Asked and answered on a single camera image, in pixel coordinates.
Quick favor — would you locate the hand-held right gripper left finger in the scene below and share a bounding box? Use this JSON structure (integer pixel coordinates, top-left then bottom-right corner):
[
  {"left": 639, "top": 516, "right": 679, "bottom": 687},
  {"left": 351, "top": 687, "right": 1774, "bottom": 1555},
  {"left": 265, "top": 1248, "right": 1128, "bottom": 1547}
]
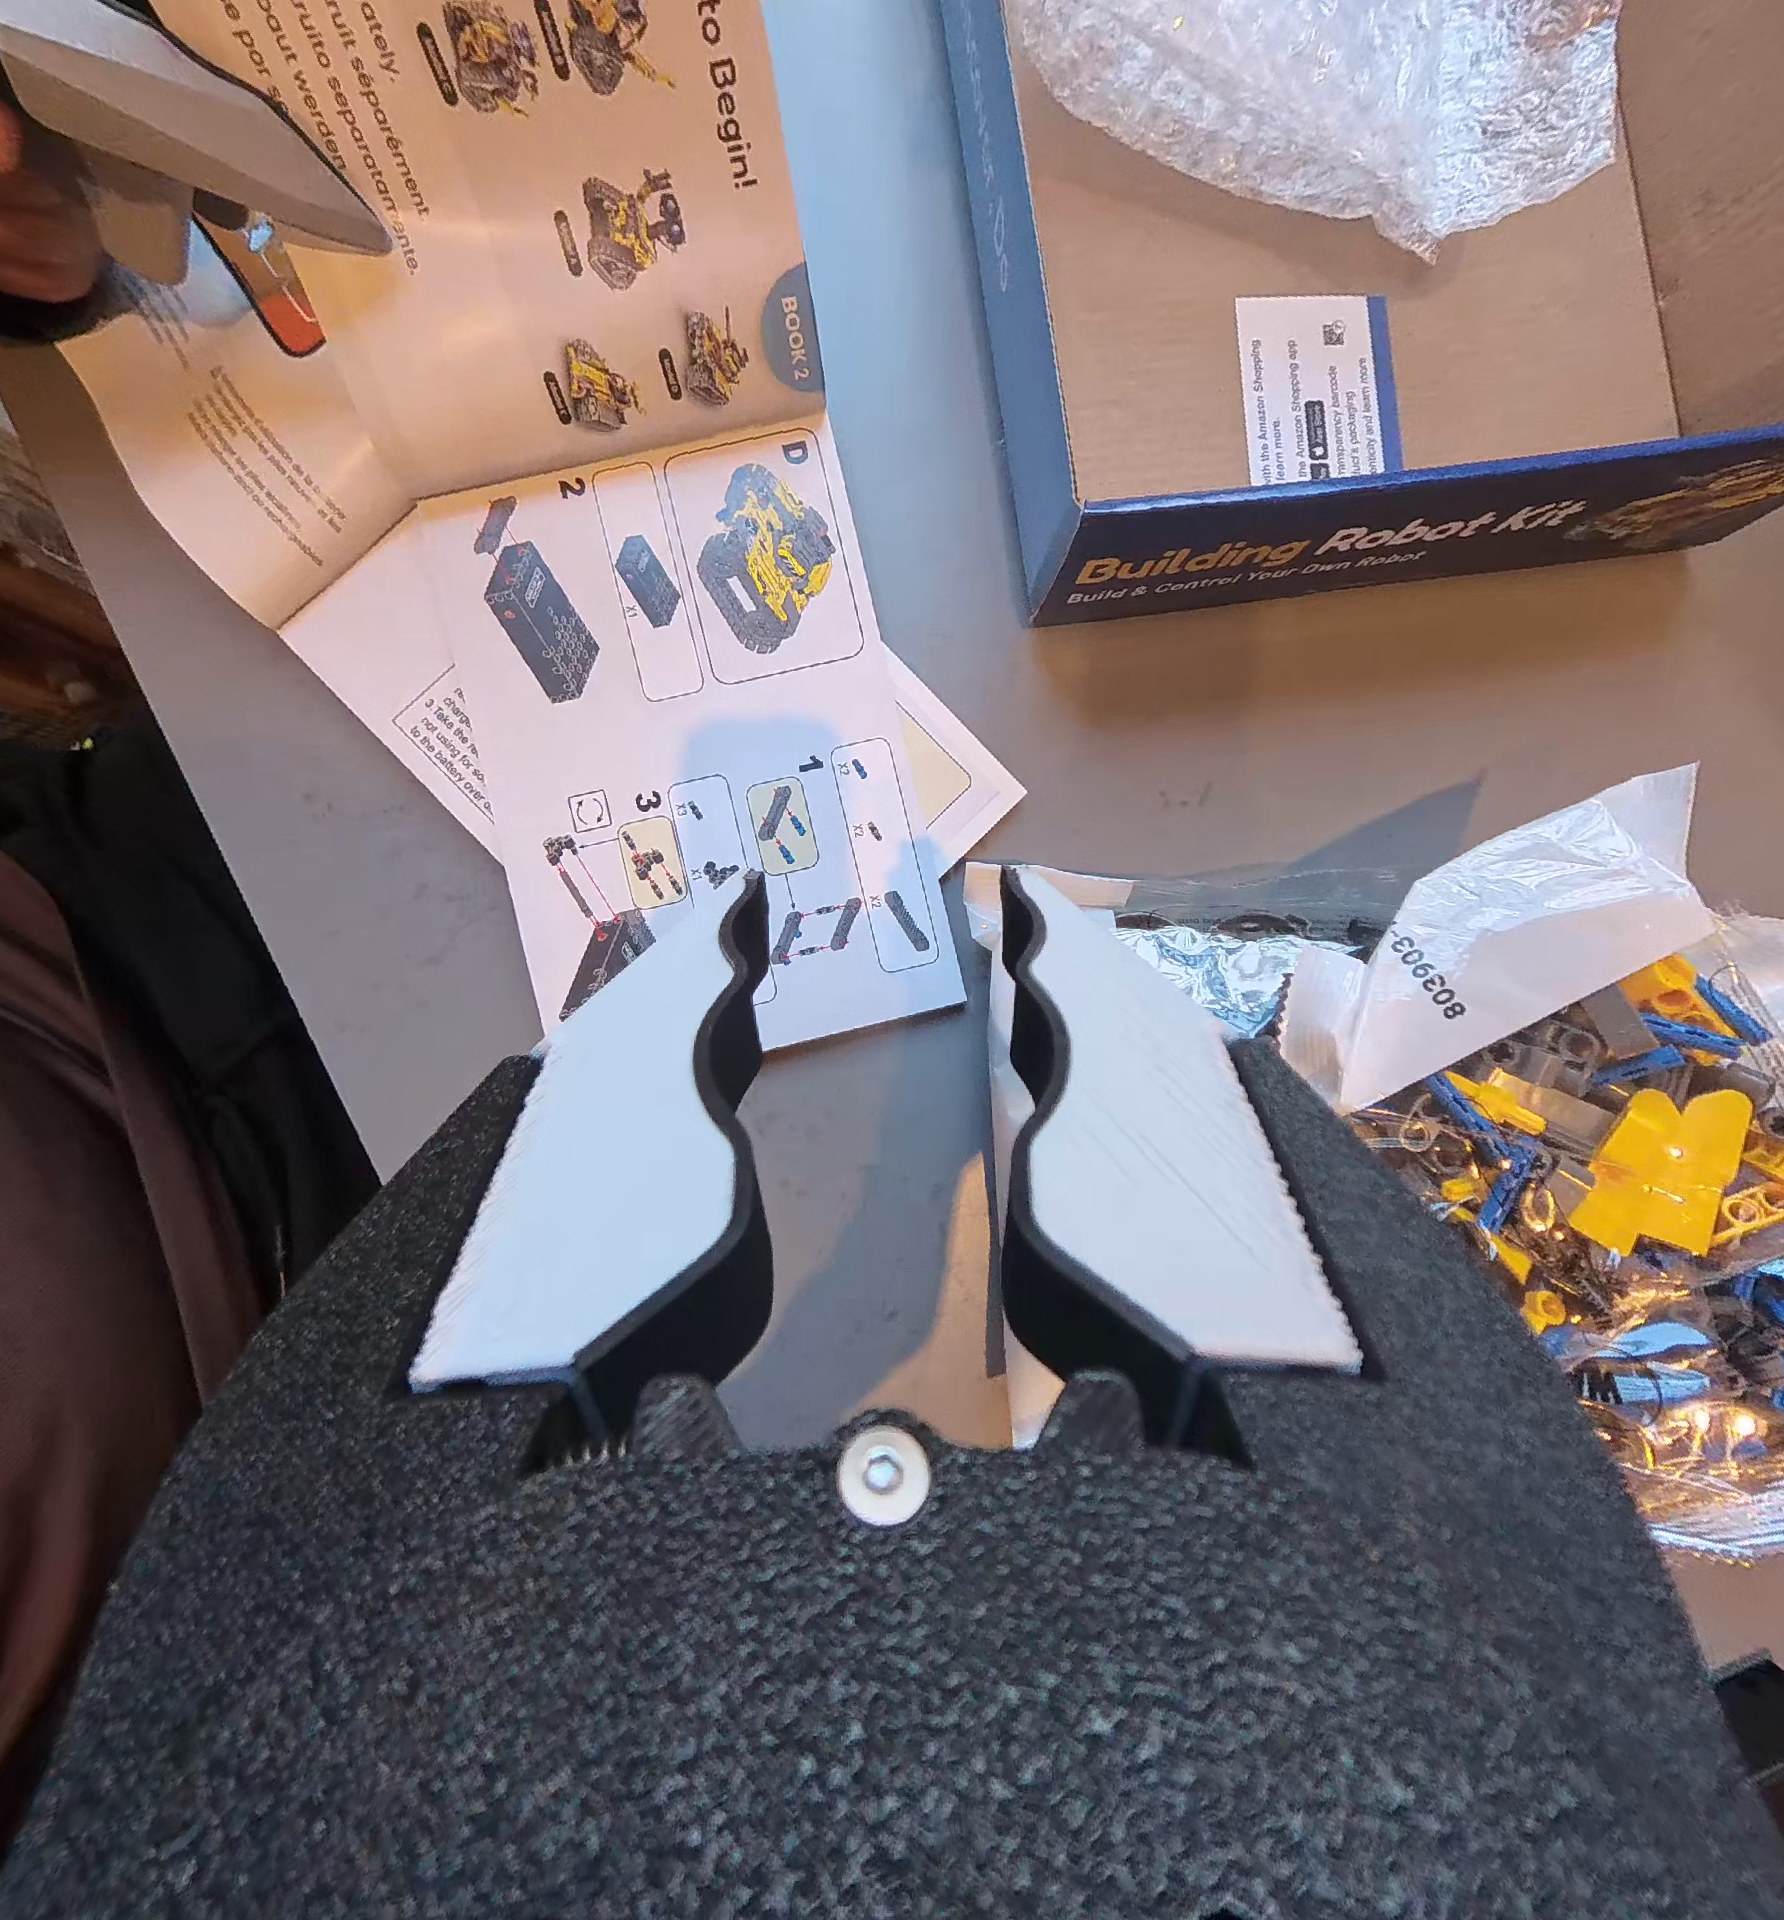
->
[{"left": 406, "top": 873, "right": 777, "bottom": 1464}]

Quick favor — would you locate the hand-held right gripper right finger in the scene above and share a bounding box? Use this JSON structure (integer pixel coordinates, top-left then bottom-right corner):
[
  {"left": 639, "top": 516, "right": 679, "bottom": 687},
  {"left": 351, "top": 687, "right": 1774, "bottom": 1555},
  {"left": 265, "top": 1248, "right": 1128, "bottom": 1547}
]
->
[{"left": 993, "top": 868, "right": 1366, "bottom": 1464}]

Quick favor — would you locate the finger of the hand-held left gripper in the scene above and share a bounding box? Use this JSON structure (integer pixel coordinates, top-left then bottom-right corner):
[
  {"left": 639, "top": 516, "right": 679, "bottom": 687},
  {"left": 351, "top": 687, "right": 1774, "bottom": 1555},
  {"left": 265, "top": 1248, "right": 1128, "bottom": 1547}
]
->
[
  {"left": 0, "top": 0, "right": 398, "bottom": 257},
  {"left": 78, "top": 149, "right": 200, "bottom": 290}
]

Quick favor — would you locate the white instruction booklet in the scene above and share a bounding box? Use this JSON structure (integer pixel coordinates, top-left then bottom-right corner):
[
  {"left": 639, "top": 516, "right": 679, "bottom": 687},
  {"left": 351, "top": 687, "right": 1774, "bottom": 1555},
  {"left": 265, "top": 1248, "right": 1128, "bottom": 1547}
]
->
[{"left": 58, "top": 0, "right": 971, "bottom": 1054}]

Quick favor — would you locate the blue cardboard kit box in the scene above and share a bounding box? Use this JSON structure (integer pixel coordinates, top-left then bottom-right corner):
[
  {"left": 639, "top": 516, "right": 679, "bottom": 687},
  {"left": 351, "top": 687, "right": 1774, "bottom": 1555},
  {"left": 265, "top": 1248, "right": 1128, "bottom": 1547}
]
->
[{"left": 934, "top": 0, "right": 1784, "bottom": 632}]

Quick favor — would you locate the clear bubble wrap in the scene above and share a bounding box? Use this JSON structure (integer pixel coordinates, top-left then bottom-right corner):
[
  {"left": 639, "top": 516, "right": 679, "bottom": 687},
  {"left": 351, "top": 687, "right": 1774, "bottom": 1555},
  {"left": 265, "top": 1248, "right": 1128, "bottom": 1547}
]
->
[{"left": 1014, "top": 0, "right": 1625, "bottom": 269}]

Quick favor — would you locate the person's left hand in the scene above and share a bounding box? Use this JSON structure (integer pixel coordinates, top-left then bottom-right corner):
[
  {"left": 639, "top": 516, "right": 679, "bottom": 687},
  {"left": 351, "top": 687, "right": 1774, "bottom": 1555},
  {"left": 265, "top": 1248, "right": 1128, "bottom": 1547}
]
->
[{"left": 0, "top": 45, "right": 106, "bottom": 314}]

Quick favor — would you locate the brown wooden furniture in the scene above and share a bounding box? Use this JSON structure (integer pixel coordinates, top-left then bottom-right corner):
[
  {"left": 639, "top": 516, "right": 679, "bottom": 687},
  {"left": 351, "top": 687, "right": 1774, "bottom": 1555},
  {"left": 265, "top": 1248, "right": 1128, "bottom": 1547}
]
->
[{"left": 0, "top": 383, "right": 143, "bottom": 707}]

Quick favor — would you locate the black cloth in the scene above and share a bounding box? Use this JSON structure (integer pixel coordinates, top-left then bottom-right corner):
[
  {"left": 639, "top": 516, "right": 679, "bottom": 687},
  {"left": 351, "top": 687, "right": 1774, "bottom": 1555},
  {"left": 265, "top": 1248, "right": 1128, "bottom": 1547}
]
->
[{"left": 0, "top": 716, "right": 384, "bottom": 1307}]

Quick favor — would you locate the clear bag of yellow parts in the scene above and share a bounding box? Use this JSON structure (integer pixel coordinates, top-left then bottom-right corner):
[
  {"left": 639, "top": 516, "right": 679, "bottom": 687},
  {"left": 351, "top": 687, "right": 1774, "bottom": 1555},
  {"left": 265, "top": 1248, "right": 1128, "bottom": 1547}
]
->
[{"left": 1279, "top": 762, "right": 1784, "bottom": 1568}]

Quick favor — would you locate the white charging instruction sheet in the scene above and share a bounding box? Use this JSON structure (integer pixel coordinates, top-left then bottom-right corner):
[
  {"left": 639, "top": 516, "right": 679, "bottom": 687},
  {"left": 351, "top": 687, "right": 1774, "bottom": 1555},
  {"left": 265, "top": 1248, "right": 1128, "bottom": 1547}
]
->
[{"left": 388, "top": 659, "right": 1032, "bottom": 879}]

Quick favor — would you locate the white label sticker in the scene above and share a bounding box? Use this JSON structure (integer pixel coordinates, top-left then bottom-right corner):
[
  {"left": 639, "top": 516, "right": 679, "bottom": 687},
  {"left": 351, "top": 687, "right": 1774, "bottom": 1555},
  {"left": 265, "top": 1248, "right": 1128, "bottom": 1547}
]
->
[{"left": 1230, "top": 290, "right": 1399, "bottom": 491}]

